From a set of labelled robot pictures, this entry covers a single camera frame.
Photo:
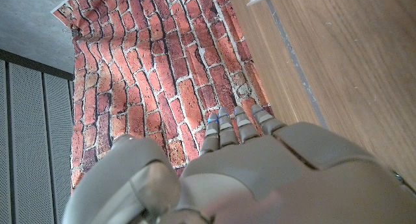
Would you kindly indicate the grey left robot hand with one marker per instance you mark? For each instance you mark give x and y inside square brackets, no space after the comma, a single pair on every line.
[260,178]

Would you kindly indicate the printed red brick backdrop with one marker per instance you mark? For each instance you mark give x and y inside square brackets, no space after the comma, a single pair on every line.
[162,71]

